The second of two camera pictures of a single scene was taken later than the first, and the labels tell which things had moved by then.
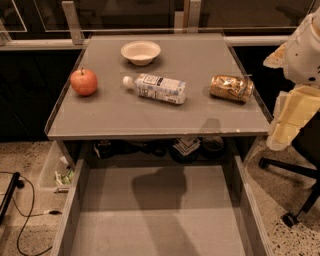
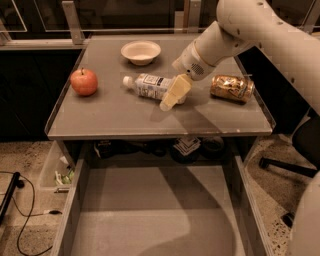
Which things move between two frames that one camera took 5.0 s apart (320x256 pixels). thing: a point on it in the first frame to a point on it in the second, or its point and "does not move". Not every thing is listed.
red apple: x=84 y=81 does not move
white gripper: x=302 y=56 to x=190 y=63
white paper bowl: x=140 y=52 does not move
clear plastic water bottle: x=157 y=88 does not move
